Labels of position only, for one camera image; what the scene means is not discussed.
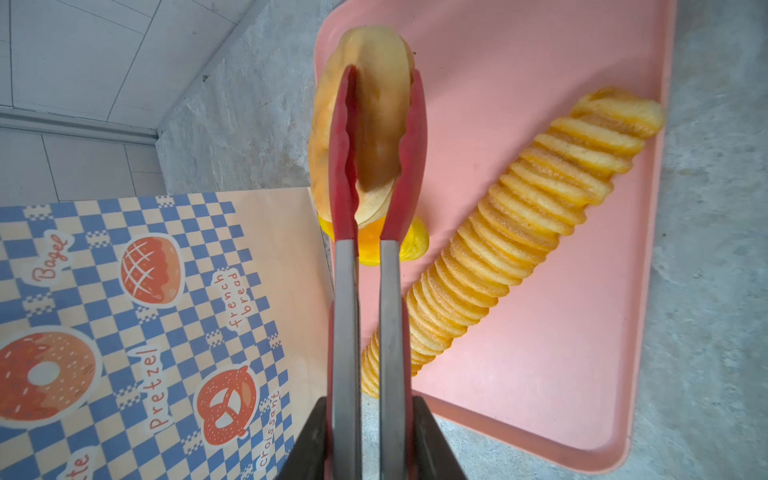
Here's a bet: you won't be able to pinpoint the ring doughnut bread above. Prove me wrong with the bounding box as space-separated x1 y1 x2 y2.
308 25 414 226

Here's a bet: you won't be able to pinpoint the red tongs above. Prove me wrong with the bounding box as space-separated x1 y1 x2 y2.
326 65 428 479

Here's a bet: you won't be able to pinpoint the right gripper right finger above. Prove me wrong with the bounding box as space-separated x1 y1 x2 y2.
413 396 467 480

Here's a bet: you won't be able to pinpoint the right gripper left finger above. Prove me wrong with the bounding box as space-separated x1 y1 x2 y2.
276 397 328 480

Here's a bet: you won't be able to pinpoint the small yellow bread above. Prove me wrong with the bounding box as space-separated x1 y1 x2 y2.
317 214 431 268

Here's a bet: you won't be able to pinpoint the checkered paper bag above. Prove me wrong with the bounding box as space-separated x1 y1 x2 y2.
1 188 333 479

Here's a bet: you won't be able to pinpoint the pink tray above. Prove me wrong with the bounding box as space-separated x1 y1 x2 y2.
314 1 676 474

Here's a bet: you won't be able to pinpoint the long ridged bread bottom-left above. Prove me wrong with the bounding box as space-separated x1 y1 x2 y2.
360 87 667 400

